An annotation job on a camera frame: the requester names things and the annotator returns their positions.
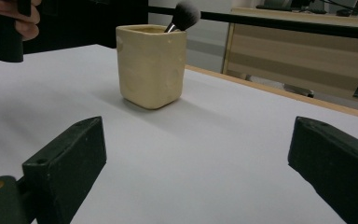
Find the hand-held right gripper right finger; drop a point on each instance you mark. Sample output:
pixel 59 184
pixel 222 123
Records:
pixel 338 165

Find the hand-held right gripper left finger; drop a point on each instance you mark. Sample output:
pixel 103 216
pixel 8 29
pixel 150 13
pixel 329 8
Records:
pixel 65 165

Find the beige square cup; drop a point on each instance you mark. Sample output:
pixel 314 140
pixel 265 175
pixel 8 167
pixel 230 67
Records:
pixel 150 68

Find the black makeup brush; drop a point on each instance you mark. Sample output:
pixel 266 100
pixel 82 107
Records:
pixel 185 14

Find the black curtain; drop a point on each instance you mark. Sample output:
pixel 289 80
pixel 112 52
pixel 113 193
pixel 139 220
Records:
pixel 80 25

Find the black object under desk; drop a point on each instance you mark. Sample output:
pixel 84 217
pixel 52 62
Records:
pixel 300 90

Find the wooden table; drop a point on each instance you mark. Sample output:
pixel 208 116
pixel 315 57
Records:
pixel 276 90

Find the wooden desk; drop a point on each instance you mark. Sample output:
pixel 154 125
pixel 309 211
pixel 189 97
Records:
pixel 292 53

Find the dark keyboard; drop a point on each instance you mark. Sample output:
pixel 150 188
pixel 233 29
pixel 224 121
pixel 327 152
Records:
pixel 292 7

